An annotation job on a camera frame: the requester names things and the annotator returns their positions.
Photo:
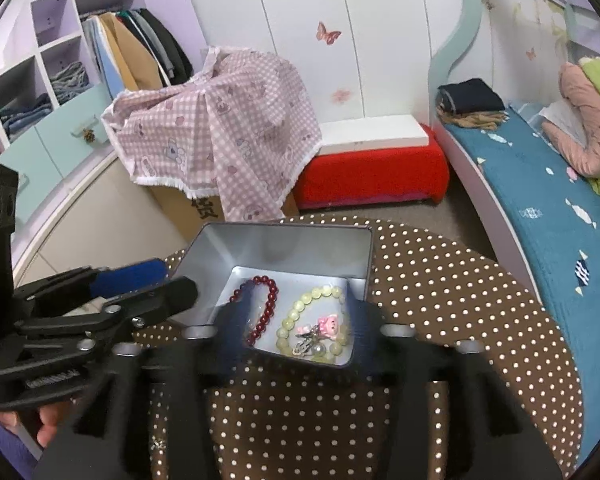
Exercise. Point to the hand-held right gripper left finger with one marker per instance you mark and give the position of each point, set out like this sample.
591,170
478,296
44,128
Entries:
230,340

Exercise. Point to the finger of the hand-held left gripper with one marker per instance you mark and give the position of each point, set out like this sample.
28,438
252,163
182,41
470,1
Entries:
165,300
130,275

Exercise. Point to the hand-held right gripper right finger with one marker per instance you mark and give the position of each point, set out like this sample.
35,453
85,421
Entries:
367,335

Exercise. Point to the pink pig charm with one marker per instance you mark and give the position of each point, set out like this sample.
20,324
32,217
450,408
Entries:
327,324

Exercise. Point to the grey metal box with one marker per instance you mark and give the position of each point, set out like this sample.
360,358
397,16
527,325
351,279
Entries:
280,245

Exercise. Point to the person's left hand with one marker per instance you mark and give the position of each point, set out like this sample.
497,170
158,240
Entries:
47,425

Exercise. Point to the cream curved cabinet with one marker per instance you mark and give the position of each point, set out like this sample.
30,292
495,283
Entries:
105,210

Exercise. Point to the brown polka dot tablecloth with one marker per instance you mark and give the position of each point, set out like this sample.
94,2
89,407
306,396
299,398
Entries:
455,310

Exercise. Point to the cardboard box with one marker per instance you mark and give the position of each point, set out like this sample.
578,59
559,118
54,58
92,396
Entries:
190,205

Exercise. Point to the pine cone drawer pull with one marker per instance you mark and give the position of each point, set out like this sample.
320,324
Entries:
88,136

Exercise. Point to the teal drawer cabinet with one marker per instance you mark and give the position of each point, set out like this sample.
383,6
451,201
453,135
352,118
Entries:
45,150

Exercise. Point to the red stool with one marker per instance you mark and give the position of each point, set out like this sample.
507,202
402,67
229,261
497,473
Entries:
370,170

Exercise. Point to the pink checked cloth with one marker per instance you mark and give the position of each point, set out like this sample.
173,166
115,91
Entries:
230,125

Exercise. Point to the folded jeans stack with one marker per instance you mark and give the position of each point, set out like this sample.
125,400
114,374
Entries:
25,115

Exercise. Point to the white board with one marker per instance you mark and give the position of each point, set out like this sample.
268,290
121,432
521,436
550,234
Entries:
375,132

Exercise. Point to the folded grey clothes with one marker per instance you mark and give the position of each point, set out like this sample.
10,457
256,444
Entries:
70,80

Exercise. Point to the blue bed sheet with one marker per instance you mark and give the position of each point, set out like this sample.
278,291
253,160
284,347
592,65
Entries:
530,185

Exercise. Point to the row of hanging clothes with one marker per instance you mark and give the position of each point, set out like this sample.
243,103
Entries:
145,50

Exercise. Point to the folded tan clothes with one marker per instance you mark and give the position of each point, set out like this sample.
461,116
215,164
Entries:
475,120

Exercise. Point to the pink flower sticker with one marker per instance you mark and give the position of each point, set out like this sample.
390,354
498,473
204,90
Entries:
340,95

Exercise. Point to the folded dark clothes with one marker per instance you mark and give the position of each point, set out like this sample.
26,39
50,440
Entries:
472,95

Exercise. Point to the purple shelf cabinet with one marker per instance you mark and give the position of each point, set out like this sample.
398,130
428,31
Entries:
55,15

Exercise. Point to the white wardrobe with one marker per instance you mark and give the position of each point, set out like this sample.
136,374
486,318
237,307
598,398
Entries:
280,35

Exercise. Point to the white pillow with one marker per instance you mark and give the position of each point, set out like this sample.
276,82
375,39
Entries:
560,115

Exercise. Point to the pink butterfly sticker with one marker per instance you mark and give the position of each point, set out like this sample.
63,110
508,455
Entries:
328,33

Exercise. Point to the pink quilt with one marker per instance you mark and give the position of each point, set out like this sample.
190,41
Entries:
580,110

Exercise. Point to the small butterfly sticker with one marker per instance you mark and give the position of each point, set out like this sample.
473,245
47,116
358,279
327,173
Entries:
530,53

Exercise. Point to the teal bunk bed frame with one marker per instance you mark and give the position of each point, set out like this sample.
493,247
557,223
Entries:
467,20

